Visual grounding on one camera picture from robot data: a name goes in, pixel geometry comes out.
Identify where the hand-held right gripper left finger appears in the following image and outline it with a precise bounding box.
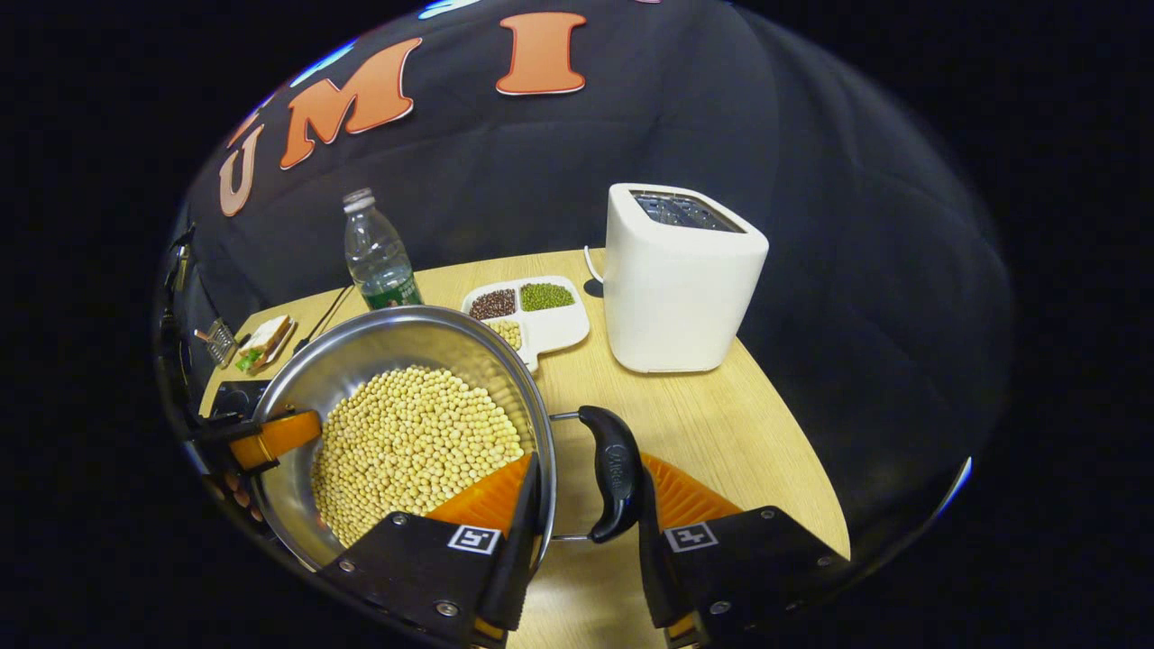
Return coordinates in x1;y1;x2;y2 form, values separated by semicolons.
317;451;545;649

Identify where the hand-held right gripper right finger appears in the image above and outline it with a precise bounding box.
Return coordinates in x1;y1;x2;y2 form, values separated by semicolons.
636;451;854;649

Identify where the black induction cooktop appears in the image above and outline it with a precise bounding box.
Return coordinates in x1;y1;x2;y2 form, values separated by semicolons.
208;379;272;421

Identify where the pile of soybeans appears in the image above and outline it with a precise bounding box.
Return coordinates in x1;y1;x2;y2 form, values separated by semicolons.
310;364;527;550

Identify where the steel pot with black handle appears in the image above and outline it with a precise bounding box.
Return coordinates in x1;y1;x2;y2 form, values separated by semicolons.
250;304;646;574

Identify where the sandwich with lettuce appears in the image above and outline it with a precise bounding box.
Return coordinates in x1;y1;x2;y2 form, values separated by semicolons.
234;314;298;376

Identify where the clear plastic water bottle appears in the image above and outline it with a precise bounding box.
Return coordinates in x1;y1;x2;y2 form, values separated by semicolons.
342;187;425;312

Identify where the white divided bean dish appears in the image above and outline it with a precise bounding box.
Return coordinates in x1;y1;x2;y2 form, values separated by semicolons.
461;274;592;374

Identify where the white toaster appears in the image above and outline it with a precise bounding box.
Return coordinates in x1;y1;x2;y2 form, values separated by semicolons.
602;182;771;375

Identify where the black cooktop power cable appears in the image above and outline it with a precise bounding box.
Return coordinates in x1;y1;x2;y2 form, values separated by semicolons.
292;283;355;355

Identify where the black camera stand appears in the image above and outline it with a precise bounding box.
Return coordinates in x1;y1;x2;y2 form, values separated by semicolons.
157;220;205;309

